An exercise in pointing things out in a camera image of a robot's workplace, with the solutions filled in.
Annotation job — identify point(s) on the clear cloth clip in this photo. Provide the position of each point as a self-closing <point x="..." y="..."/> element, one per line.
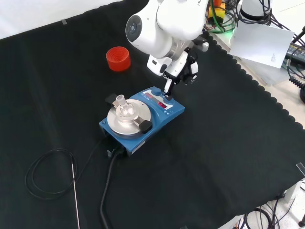
<point x="300" y="167"/>
<point x="64" y="22"/>

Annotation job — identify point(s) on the white paper sheet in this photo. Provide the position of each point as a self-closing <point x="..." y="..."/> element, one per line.
<point x="259" y="43"/>

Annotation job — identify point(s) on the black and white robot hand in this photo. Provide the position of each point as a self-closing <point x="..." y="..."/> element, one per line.
<point x="177" y="69"/>

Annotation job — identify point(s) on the black bench cloth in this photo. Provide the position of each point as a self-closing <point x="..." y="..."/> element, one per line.
<point x="190" y="167"/>

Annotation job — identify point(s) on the thin metal temperature probe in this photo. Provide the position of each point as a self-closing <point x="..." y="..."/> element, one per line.
<point x="75" y="190"/>

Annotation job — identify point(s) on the black power adapter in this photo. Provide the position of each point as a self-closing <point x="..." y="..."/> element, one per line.
<point x="295" y="51"/>

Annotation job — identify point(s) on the yellow stop button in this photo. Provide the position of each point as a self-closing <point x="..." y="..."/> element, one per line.
<point x="216" y="10"/>

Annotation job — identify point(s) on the blue base heater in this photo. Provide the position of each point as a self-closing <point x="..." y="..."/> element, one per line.
<point x="157" y="114"/>

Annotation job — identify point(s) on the clear round-bottom glass flask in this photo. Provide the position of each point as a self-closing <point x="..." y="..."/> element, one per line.
<point x="125" y="111"/>

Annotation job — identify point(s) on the red ribbed plastic cup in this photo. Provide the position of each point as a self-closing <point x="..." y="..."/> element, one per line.
<point x="118" y="59"/>

